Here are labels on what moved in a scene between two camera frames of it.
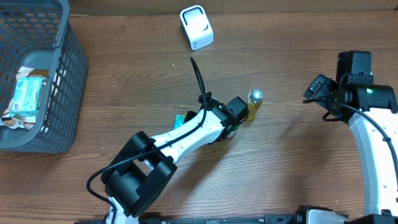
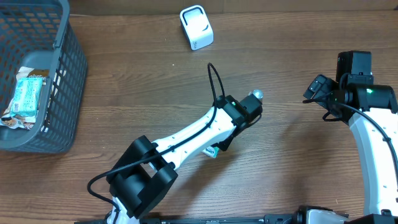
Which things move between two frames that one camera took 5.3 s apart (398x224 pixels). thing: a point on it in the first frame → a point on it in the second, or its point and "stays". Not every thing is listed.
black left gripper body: x=188 y=113 → x=222 y=144
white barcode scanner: x=197 y=27 stays
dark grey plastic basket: x=37 y=33 stays
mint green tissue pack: x=25 y=96 stays
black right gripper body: x=320 y=89 stays
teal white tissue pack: x=178 y=121 → x=211 y=151
